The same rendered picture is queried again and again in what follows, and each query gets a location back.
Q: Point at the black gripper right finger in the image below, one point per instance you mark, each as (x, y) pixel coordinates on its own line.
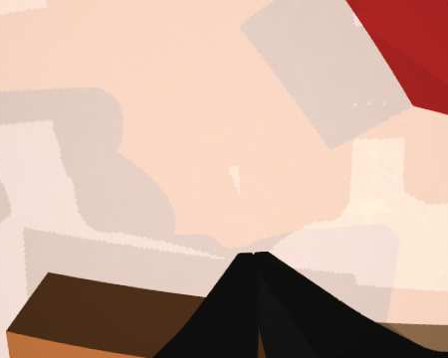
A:
(298, 319)

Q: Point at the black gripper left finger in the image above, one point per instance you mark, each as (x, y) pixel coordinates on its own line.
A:
(226, 325)

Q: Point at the red square block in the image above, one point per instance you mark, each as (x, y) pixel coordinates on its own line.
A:
(412, 35)

